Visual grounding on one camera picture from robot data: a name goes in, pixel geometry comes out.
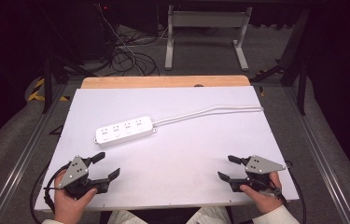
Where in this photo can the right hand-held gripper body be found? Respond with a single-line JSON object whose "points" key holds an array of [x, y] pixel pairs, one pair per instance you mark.
{"points": [[259, 165]]}

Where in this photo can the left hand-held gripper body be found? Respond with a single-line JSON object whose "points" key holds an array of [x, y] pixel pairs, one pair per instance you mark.
{"points": [[75, 171]]}

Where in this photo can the person's right hand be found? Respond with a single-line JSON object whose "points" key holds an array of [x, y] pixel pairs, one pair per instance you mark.
{"points": [[266, 199]]}

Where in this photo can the person's left hand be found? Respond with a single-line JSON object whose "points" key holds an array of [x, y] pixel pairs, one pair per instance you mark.
{"points": [[69, 207]]}

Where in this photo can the white power strip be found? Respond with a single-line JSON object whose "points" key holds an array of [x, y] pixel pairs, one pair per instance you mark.
{"points": [[123, 131]]}

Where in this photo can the person's right leg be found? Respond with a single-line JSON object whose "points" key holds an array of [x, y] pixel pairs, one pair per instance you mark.
{"points": [[208, 216]]}

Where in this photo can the person's leg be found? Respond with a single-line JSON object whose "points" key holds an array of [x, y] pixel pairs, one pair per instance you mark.
{"points": [[124, 218], [208, 216]]}

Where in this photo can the person's left leg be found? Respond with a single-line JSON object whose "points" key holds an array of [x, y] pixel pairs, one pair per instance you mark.
{"points": [[124, 218]]}

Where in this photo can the white board sheet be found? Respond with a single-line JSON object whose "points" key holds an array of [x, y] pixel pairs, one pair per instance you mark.
{"points": [[179, 155]]}

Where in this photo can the yellow black hazard tape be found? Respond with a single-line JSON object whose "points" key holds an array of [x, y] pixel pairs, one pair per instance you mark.
{"points": [[35, 97]]}

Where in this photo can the black tripod stand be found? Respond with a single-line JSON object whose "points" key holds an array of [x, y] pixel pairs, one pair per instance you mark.
{"points": [[301, 91], [47, 88]]}

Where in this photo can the wooden table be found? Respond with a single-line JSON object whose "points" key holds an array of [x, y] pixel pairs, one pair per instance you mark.
{"points": [[163, 81]]}

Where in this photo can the black curtain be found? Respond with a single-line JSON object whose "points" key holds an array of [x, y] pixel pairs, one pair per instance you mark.
{"points": [[4, 62], [343, 77]]}

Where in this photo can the aluminium floor rail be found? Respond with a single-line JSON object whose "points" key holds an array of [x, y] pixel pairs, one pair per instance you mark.
{"points": [[17, 169], [319, 161]]}

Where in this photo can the white metal stand frame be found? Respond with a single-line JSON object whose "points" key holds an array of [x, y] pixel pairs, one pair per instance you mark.
{"points": [[207, 20]]}

